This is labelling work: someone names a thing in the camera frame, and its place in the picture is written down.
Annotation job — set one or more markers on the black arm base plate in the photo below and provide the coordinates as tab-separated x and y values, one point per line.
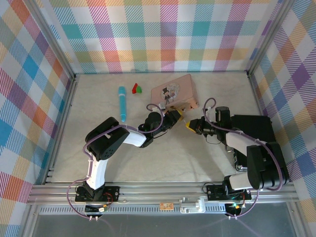
214	192
111	193

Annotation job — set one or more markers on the black connector board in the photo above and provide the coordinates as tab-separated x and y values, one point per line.
95	209
233	208

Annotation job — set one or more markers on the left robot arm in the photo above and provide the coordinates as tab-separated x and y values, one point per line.
97	172

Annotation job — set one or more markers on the pink printed tin box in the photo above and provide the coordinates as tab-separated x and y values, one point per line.
172	91

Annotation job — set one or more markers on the aluminium corner post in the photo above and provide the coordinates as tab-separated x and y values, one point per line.
270	37
53	39

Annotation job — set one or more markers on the blue marker pen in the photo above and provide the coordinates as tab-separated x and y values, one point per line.
122	103

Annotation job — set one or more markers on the aluminium side rail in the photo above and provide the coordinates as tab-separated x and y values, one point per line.
254	95
63	123

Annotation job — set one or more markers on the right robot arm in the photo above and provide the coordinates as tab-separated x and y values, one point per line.
237	140

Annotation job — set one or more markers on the green toy block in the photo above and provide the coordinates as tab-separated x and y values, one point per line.
139	89

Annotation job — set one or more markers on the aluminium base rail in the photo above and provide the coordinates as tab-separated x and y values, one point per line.
153	195

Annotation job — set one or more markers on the red toy block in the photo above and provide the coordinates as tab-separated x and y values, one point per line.
134	89

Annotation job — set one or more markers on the small orange label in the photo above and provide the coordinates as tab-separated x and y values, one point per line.
166	206

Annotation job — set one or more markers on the black case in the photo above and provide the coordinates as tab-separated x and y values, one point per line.
256	126

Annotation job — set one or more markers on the white metal bracket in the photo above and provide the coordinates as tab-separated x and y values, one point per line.
191	207

